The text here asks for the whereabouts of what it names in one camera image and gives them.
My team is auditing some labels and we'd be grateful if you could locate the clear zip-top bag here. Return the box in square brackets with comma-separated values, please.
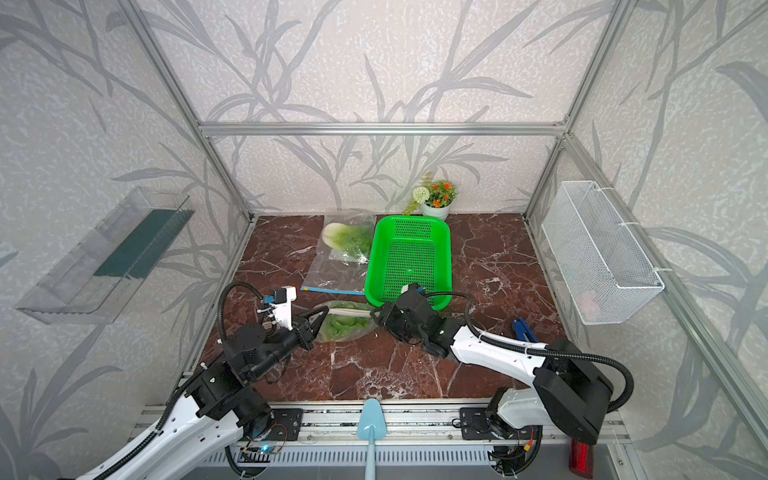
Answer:
[302, 209, 376, 296]
[316, 300, 378, 343]

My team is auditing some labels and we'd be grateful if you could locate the chinese cabbage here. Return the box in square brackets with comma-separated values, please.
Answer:
[321, 222, 373, 263]
[318, 314, 375, 343]

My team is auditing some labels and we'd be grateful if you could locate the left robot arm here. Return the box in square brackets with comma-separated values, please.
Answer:
[84, 281, 329, 479]

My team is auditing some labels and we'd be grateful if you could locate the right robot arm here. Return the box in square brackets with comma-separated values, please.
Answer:
[370, 284, 635, 445]

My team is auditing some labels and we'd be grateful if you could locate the green plastic basket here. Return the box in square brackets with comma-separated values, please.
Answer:
[364, 216, 453, 311]

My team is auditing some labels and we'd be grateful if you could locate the light blue shovel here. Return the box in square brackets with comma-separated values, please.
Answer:
[357, 399, 387, 480]

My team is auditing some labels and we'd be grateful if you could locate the potted flower plant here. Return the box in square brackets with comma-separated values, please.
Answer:
[403, 172, 457, 221]

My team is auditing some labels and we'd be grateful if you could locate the red object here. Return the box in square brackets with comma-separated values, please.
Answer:
[568, 439, 594, 479]

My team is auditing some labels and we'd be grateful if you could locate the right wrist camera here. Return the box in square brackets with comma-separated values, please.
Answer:
[401, 282, 426, 297]

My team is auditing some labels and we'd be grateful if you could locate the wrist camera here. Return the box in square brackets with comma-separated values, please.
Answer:
[401, 282, 426, 297]
[258, 286, 297, 330]

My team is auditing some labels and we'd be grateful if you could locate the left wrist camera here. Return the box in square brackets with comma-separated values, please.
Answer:
[258, 286, 297, 330]

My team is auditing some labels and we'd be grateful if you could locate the circuit board with wires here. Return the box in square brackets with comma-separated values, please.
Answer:
[239, 423, 289, 463]

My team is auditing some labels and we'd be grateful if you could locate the white wire basket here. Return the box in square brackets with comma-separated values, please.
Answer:
[542, 180, 665, 325]

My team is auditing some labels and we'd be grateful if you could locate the clear plastic wall shelf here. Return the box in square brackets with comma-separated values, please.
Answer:
[16, 187, 195, 325]

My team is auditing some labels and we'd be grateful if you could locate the aluminium frame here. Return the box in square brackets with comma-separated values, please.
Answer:
[116, 0, 768, 457]

